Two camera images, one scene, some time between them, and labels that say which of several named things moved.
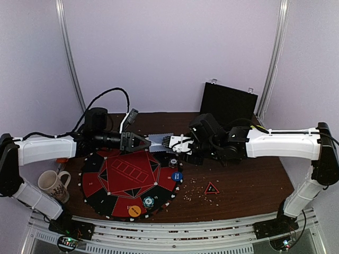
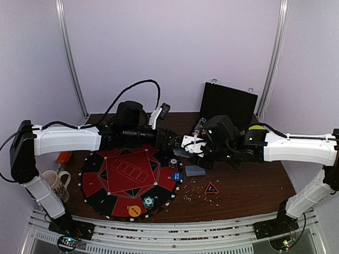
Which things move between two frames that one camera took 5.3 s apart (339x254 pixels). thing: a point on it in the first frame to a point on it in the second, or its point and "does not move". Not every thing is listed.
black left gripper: [124, 147] to [169, 134]
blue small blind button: [176, 176] does not move
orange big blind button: [134, 211] does not move
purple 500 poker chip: [173, 163] does not move
